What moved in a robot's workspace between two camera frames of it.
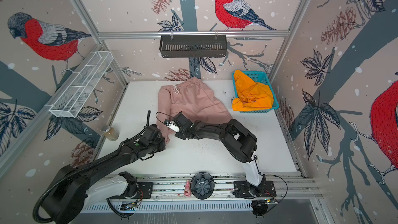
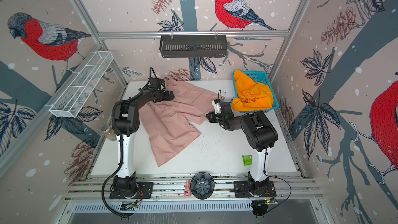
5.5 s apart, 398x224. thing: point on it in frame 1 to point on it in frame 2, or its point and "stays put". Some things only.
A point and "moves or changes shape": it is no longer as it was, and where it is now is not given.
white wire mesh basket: (74, 98) stays put
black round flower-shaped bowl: (202, 185) stays put
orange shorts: (252, 95) stays put
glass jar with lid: (110, 133) stays put
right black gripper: (182, 134) to (213, 117)
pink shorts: (194, 96) moves or changes shape
